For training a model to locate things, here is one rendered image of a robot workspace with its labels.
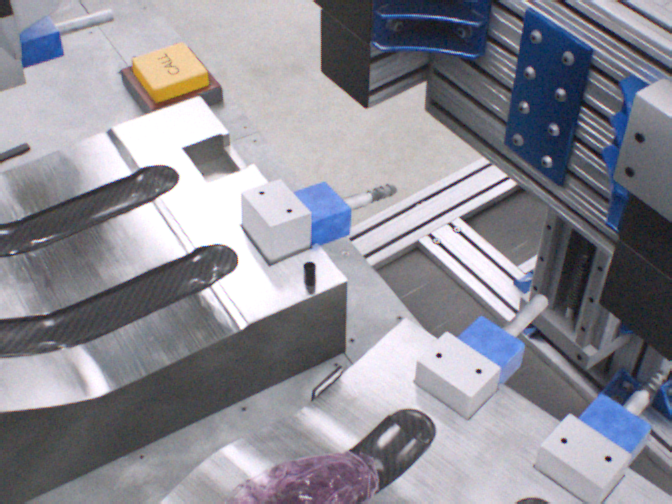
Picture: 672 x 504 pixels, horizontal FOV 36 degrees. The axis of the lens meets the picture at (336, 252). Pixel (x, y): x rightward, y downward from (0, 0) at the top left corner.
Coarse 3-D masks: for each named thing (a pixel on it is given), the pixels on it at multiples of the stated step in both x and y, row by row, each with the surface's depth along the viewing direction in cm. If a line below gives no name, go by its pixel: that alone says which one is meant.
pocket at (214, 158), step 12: (192, 144) 91; (204, 144) 92; (216, 144) 92; (228, 144) 93; (192, 156) 92; (204, 156) 93; (216, 156) 93; (228, 156) 92; (204, 168) 93; (216, 168) 93; (228, 168) 93; (240, 168) 91; (216, 180) 92
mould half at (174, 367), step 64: (128, 128) 92; (192, 128) 92; (0, 192) 87; (64, 192) 87; (192, 192) 87; (64, 256) 82; (128, 256) 82; (256, 256) 82; (320, 256) 82; (192, 320) 78; (256, 320) 77; (320, 320) 82; (0, 384) 71; (64, 384) 73; (128, 384) 74; (192, 384) 78; (256, 384) 83; (0, 448) 71; (64, 448) 75; (128, 448) 79
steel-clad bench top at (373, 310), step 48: (96, 0) 122; (144, 0) 122; (96, 48) 115; (144, 48) 115; (0, 96) 109; (48, 96) 109; (96, 96) 109; (0, 144) 104; (48, 144) 104; (240, 144) 104; (336, 240) 95; (384, 288) 91; (384, 336) 88; (288, 384) 84; (192, 432) 81; (240, 432) 81; (96, 480) 78; (144, 480) 78
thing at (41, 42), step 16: (48, 16) 94; (96, 16) 96; (112, 16) 96; (32, 32) 92; (48, 32) 92; (64, 32) 95; (0, 48) 90; (32, 48) 92; (48, 48) 93; (0, 64) 91; (16, 64) 92; (32, 64) 93; (0, 80) 92; (16, 80) 93
